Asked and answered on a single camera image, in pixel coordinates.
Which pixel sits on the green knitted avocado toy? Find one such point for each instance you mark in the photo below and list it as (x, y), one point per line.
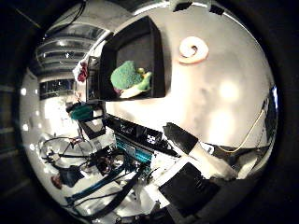
(126, 74)

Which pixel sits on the orange and white shrimp toy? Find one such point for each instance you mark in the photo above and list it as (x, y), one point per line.
(201, 51)

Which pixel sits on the teal cylinder object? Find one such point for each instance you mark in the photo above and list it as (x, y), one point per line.
(81, 112)

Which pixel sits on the red hanging object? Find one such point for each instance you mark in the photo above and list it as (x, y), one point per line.
(83, 73)

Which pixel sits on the black rectangular container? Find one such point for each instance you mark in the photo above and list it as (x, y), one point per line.
(134, 46)

